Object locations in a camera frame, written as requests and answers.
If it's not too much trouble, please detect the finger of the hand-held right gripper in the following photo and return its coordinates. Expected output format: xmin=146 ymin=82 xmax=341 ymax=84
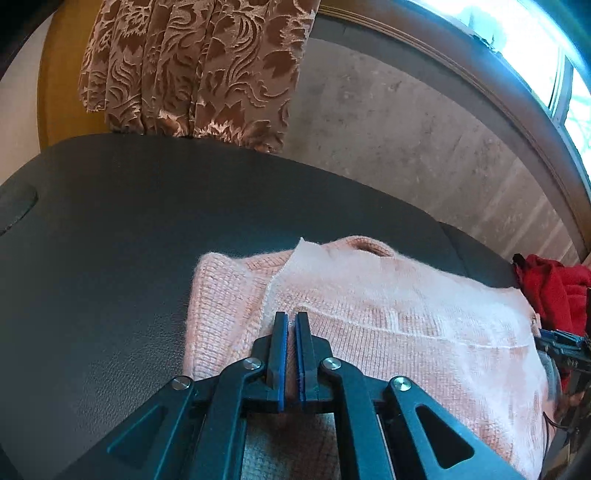
xmin=537 ymin=328 xmax=591 ymax=371

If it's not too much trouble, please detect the window with wooden frame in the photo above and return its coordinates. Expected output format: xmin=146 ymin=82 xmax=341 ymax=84
xmin=318 ymin=0 xmax=591 ymax=210

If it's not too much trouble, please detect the brown floral curtain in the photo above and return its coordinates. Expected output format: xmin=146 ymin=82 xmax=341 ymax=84
xmin=78 ymin=0 xmax=322 ymax=155

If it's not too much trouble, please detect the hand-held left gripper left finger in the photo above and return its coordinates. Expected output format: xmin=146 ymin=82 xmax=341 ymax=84
xmin=62 ymin=311 xmax=290 ymax=480

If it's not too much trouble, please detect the pink knit sweater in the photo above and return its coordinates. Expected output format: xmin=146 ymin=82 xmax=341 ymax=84
xmin=183 ymin=235 xmax=563 ymax=480

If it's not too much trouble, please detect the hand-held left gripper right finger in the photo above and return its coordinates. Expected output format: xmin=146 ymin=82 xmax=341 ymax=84
xmin=295 ymin=311 xmax=528 ymax=480

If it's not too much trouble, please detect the red garment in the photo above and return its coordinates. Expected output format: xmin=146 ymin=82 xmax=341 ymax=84
xmin=512 ymin=253 xmax=591 ymax=334

